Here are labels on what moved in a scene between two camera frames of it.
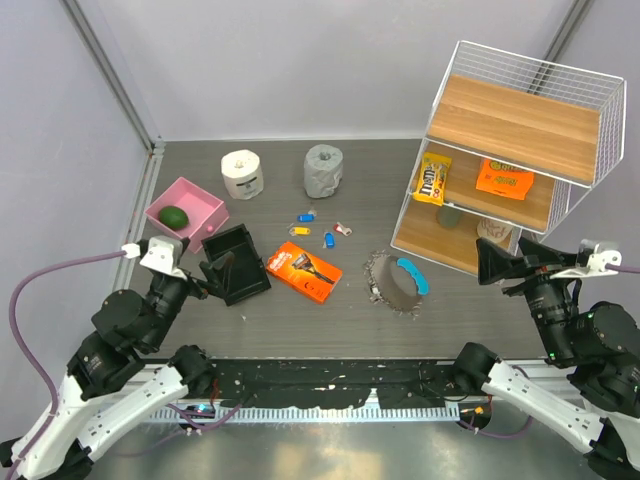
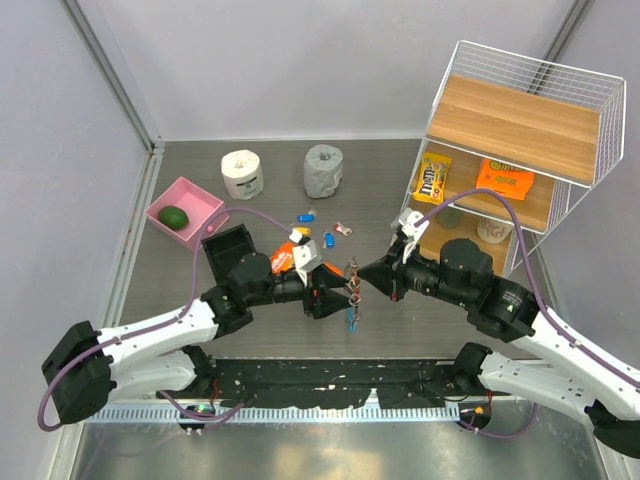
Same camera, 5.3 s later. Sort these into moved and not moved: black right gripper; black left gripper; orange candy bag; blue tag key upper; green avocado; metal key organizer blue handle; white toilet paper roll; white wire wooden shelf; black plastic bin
Moved: black left gripper; black right gripper; metal key organizer blue handle
Not moved: orange candy bag; white wire wooden shelf; green avocado; black plastic bin; blue tag key upper; white toilet paper roll
